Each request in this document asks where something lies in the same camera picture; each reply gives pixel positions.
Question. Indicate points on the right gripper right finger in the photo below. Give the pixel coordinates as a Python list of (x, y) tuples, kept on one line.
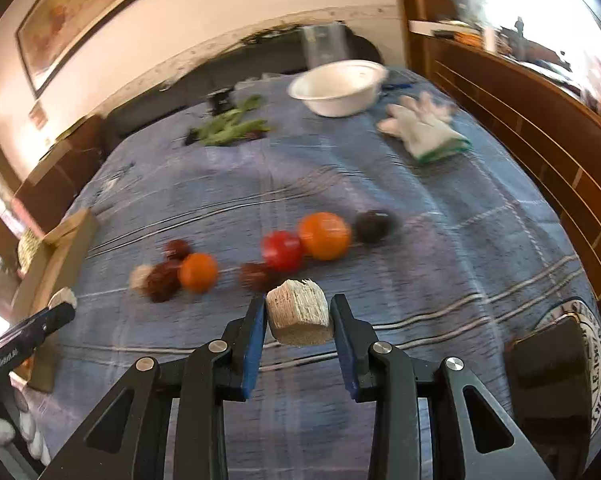
[(471, 435)]

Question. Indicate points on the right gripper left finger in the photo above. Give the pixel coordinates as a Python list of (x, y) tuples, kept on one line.
[(168, 411)]

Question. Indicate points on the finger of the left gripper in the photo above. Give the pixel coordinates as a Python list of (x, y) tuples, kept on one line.
[(20, 341)]

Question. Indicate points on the large white cylinder block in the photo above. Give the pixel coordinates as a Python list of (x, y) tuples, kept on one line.
[(299, 314)]

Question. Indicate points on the white gloved left hand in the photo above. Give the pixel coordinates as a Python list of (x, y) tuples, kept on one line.
[(19, 433)]

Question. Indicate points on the white block far left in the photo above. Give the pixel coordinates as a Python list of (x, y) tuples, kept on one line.
[(63, 296)]

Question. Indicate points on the cardboard tray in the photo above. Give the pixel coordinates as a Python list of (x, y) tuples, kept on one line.
[(56, 265)]

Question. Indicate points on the white block beside date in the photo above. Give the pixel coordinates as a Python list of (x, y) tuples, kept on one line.
[(139, 275)]

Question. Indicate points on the large red date left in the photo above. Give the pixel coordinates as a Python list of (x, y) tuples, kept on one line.
[(162, 283)]

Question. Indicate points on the orange tangerine left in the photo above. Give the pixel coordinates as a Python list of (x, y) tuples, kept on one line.
[(198, 272)]

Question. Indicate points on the orange tangerine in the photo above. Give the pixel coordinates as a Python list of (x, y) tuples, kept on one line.
[(324, 236), (198, 272)]

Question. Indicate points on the brown armchair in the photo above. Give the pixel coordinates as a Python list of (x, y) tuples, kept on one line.
[(45, 196)]

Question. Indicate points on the red date centre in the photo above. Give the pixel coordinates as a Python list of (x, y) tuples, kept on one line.
[(258, 277)]

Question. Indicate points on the small red date upper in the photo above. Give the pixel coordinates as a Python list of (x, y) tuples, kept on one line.
[(177, 250)]

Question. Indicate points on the orange tangerine right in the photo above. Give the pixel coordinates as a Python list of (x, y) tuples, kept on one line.
[(324, 236)]

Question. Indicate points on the dark brown round fruit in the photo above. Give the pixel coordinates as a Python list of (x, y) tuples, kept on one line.
[(372, 226)]

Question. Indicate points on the red tomato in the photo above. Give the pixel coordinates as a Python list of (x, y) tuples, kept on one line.
[(282, 251)]

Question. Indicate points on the black object on table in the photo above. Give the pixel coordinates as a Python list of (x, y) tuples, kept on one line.
[(549, 382)]

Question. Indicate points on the blue plaid tablecloth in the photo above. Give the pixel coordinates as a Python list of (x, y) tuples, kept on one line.
[(477, 260)]

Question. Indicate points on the white work glove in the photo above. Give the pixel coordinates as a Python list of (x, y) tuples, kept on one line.
[(424, 128)]

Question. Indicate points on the green cloth strip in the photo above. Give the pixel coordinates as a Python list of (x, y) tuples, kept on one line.
[(230, 127)]

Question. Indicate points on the small black device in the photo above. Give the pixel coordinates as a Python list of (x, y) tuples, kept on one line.
[(220, 101)]

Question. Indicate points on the white bowl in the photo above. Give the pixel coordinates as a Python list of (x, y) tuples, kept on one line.
[(339, 89)]

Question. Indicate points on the wooden sideboard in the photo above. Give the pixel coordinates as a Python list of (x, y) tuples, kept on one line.
[(529, 71)]

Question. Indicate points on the framed painting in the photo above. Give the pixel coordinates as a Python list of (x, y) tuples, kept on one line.
[(53, 30)]

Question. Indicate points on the clear plastic container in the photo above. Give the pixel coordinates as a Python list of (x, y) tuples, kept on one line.
[(324, 43)]

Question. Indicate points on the black sofa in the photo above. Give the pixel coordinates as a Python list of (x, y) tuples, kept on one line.
[(280, 53)]

